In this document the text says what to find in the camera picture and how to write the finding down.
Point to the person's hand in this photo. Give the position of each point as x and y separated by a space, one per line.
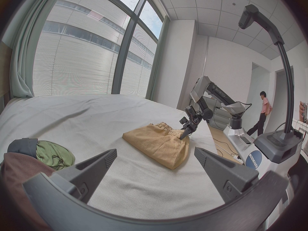
302 109

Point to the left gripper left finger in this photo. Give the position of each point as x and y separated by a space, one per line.
92 174

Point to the tan shorts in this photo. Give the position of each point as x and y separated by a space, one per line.
156 143

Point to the white power strip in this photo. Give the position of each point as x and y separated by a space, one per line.
237 158

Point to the window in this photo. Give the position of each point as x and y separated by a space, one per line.
77 68

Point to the bed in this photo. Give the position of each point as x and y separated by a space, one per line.
84 117

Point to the person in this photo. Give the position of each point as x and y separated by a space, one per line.
264 105

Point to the black garment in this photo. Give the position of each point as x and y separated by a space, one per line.
21 145

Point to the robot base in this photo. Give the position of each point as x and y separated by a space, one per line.
240 138

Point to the grey-green curtain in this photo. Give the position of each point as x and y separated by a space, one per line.
20 80
156 76

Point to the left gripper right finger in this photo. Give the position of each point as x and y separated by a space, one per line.
217 173

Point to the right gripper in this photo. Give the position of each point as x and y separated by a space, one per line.
192 126

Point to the green garment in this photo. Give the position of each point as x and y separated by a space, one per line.
53 153

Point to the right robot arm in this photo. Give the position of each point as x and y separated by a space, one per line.
201 88

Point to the brown garment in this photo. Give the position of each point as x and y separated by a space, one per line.
16 172

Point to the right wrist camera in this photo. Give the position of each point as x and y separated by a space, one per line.
183 120

